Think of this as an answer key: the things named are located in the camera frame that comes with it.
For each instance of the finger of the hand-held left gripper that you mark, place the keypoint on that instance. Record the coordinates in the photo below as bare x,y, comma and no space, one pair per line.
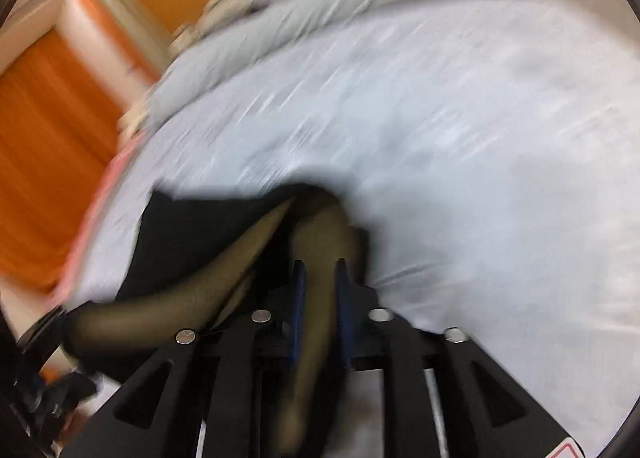
75,388

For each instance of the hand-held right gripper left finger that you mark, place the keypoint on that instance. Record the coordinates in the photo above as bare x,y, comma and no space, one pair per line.
300,308

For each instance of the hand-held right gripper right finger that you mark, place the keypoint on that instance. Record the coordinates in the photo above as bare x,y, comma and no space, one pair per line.
342,308

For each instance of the black pants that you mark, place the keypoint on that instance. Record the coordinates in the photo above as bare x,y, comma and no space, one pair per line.
200,238

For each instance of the butterfly print bed sheet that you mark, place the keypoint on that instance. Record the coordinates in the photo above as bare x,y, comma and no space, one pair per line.
450,188

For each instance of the pleated orange curtain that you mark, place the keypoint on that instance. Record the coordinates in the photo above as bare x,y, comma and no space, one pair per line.
45,138

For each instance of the narrow orange curtain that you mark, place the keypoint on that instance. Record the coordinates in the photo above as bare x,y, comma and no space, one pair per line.
105,23

